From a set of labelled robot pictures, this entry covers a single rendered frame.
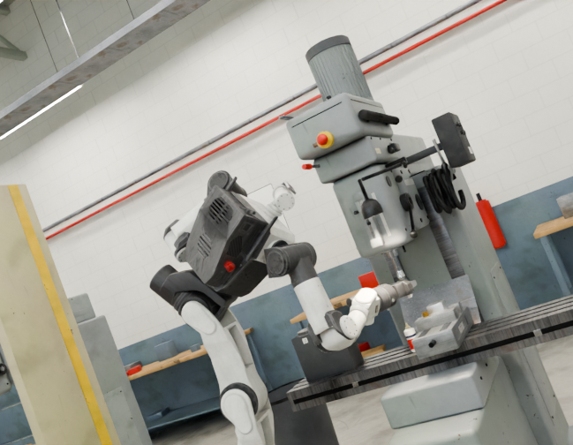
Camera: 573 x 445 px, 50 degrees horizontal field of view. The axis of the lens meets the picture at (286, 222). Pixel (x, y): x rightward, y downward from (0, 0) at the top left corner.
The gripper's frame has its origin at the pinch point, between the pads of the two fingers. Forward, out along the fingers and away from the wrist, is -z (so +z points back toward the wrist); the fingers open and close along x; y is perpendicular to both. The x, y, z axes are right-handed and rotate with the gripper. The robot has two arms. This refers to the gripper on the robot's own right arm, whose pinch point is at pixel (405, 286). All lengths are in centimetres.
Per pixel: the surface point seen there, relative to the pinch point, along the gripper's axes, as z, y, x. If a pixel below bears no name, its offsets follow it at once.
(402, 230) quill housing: 3.5, -20.4, -11.7
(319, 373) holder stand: 23, 21, 39
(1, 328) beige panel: 103, -45, 144
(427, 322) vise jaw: 5.5, 14.2, -8.3
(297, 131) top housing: 24, -67, -1
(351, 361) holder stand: 16.6, 20.5, 25.8
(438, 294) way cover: -32.1, 11.2, 13.1
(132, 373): -122, 27, 563
